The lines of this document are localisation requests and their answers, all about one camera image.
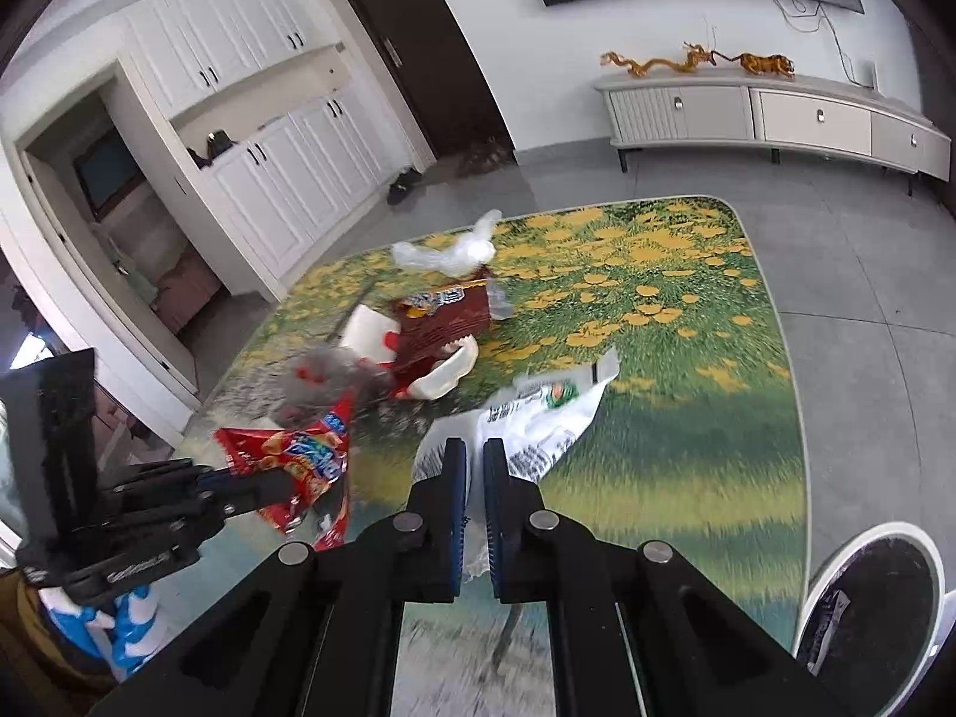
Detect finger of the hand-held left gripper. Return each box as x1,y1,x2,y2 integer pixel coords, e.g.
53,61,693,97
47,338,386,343
99,459,300,522
63,508,229,605

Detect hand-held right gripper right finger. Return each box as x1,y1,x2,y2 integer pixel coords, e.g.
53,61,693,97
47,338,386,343
482,437,845,717

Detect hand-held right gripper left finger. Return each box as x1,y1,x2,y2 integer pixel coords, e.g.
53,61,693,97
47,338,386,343
85,437,470,717

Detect red snack packet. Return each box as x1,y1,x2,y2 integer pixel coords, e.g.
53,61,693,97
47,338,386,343
215,388,356,554

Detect white printed plastic bag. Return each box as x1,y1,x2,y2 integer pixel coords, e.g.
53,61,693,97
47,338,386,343
410,347,621,584

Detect grey plastic bag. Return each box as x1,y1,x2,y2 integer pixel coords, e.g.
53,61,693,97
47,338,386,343
275,347,397,427

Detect dark red snack bag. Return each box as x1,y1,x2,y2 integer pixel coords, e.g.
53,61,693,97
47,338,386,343
390,280,494,384

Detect white foam food box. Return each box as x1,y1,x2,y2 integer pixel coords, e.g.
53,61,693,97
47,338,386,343
339,304,479,402

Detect clear plastic bag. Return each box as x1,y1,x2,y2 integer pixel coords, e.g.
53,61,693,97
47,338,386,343
392,209,500,279

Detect white bin with black liner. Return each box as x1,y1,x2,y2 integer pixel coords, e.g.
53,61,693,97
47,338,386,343
792,523,943,717

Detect small clear plastic wrapper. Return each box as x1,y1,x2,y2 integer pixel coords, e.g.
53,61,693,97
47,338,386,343
485,276,518,324

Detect dark framed screen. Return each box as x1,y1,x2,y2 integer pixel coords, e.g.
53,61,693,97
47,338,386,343
72,129,148,223

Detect white hallway cabinet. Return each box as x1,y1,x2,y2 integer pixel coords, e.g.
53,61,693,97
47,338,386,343
119,0,419,301

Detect black shoes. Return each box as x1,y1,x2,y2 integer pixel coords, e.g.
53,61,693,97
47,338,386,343
386,168,424,205

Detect brown shoes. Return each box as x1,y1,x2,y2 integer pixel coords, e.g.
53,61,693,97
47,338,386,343
454,140,516,176

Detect dark brown entrance door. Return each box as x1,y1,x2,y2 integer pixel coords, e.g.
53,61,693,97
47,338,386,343
332,0,516,174

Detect golden dragon figurine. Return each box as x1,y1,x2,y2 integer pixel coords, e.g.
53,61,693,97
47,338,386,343
601,41,737,81

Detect white television cabinet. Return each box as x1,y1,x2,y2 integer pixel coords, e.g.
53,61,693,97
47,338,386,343
593,75,953,199

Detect golden tiger figurine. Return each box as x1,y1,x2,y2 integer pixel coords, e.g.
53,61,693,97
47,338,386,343
736,52,796,82

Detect thin television cable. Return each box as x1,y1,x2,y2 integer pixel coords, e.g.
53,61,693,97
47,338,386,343
773,0,868,85

